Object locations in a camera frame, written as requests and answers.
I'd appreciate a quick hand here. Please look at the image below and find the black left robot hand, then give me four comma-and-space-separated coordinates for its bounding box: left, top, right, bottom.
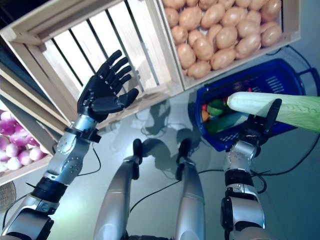
76, 49, 140, 123

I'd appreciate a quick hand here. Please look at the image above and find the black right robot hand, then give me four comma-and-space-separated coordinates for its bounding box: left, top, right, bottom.
239, 98, 283, 146

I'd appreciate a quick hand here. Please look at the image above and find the long napa cabbage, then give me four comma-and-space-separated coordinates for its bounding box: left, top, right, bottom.
206, 111, 250, 135
226, 91, 320, 133

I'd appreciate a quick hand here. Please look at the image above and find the blue plastic shopping basket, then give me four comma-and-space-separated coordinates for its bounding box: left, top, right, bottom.
187, 58, 320, 152

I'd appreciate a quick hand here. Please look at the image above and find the light green round toy vegetable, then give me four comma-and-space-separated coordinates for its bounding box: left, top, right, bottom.
207, 106, 225, 117

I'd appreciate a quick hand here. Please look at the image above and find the green toy bell pepper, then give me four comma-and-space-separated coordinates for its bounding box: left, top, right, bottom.
209, 99, 228, 110

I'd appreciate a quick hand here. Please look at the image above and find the black left robot foot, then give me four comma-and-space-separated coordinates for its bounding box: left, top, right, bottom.
132, 138, 144, 161

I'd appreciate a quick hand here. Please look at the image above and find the black robot foot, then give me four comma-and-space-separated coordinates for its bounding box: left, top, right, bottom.
176, 138, 193, 163
132, 138, 144, 161

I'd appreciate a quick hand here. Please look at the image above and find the black right robot foot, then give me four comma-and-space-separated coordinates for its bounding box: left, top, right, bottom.
176, 138, 193, 163

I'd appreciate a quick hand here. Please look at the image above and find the tan plastic potato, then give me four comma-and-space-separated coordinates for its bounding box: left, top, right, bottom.
210, 48, 237, 71
215, 25, 238, 50
192, 36, 215, 62
235, 33, 262, 60
176, 43, 197, 68
187, 61, 212, 79
236, 19, 262, 38
260, 23, 283, 48
171, 24, 189, 46

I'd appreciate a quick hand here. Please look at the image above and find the purple white turnip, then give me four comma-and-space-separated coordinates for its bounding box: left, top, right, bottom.
29, 146, 47, 161
18, 150, 33, 166

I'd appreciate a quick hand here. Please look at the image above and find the wooden slatted crate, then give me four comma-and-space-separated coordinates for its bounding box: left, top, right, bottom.
156, 0, 302, 91
0, 99, 55, 187
0, 0, 185, 131

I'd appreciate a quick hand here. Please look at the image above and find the silver right robot leg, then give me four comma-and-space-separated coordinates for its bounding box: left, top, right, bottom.
173, 159, 205, 240

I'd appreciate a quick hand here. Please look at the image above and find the silver robot leg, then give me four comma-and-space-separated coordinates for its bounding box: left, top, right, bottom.
93, 154, 141, 240
173, 159, 205, 240

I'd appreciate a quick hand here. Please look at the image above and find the silver left robot leg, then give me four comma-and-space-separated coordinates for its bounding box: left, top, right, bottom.
93, 154, 141, 240

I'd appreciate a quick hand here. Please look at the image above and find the grey round mesh disc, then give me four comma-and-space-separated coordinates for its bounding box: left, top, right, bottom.
0, 181, 17, 207

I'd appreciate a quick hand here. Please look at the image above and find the wooden display shelf frame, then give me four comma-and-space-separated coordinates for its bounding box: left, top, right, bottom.
0, 62, 76, 141

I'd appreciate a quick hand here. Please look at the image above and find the thin black floor cable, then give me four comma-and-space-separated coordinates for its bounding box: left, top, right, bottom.
129, 180, 181, 211

